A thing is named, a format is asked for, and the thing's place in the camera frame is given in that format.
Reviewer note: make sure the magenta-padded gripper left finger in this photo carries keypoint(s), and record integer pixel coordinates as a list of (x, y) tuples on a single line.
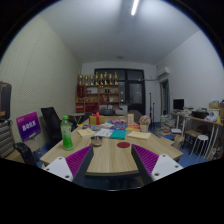
[(58, 166)]

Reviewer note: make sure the small steel bowl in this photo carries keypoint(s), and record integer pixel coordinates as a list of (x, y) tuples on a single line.
[(96, 141)]

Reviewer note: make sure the white round stool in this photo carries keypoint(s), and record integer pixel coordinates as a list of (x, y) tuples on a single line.
[(202, 137)]

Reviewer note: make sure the beige notebook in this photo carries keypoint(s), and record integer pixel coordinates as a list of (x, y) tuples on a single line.
[(86, 132)]

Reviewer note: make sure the black office chair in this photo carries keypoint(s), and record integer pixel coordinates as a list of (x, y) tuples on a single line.
[(26, 154), (50, 123)]

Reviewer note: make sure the teal notebook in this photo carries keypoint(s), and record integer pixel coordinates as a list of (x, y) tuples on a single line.
[(118, 134)]

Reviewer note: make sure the yellow gift box red ribbon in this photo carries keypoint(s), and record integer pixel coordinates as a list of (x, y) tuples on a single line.
[(97, 120)]

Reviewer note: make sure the dark glass door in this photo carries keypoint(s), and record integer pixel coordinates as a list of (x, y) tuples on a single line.
[(135, 93)]

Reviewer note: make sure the purple sign board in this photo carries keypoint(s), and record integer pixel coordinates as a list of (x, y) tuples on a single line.
[(28, 126)]

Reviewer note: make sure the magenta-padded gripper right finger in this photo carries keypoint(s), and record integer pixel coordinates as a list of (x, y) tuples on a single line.
[(166, 166)]

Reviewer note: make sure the grey striped cushion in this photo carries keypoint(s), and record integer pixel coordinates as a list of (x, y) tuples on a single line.
[(6, 140)]

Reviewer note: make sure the green drink bottle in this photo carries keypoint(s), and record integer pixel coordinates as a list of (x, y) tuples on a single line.
[(66, 136)]

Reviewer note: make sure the wooden shelf unit with trophies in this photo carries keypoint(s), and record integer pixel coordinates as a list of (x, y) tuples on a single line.
[(98, 96)]

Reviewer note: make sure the ceiling tube light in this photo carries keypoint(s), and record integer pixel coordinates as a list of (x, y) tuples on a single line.
[(134, 7)]

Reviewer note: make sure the white wall air conditioner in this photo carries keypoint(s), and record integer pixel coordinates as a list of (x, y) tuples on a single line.
[(163, 72)]

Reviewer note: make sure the cluttered wooden side desk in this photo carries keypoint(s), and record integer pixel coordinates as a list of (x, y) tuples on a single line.
[(200, 118)]

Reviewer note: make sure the flat round red coaster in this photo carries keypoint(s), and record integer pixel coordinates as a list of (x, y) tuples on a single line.
[(123, 145)]

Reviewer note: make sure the orange book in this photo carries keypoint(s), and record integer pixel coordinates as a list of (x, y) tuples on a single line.
[(133, 127)]

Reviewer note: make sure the black case with tan trim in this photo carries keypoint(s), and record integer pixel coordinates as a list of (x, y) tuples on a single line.
[(5, 100)]

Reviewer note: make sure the white printed booklet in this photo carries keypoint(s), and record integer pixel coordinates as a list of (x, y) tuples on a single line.
[(104, 132)]

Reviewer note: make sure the small standing card box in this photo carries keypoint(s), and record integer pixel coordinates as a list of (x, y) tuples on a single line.
[(130, 119)]

